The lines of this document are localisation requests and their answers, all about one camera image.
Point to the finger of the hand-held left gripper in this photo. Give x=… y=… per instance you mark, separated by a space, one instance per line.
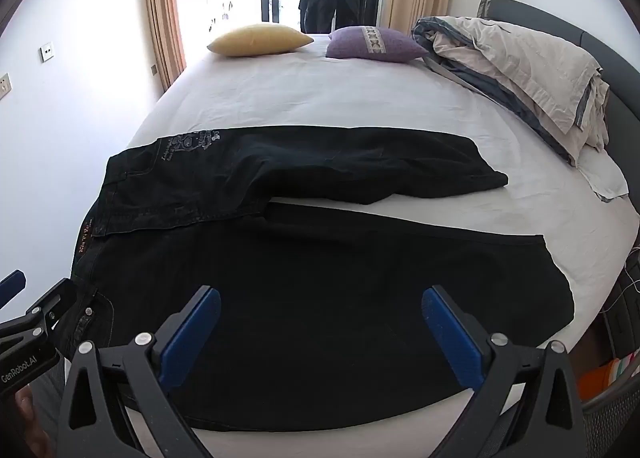
x=55 y=303
x=12 y=285

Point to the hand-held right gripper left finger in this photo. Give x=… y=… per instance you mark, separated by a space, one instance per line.
x=195 y=333

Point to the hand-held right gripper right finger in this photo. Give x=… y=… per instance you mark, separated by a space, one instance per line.
x=450 y=333

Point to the black pants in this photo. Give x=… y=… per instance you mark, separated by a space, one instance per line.
x=325 y=263

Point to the person's left hand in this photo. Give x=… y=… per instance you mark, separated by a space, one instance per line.
x=25 y=408

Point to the orange box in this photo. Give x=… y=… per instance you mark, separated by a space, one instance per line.
x=600 y=380

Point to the grey mesh basket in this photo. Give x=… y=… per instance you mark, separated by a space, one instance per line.
x=617 y=423

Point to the grey white folded duvet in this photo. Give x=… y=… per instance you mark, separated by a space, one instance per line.
x=520 y=68

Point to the purple pillow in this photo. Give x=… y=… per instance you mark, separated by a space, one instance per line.
x=375 y=44

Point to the yellow pillow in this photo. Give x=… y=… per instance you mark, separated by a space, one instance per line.
x=260 y=40

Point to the grey headboard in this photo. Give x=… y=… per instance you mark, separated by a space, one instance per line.
x=595 y=46

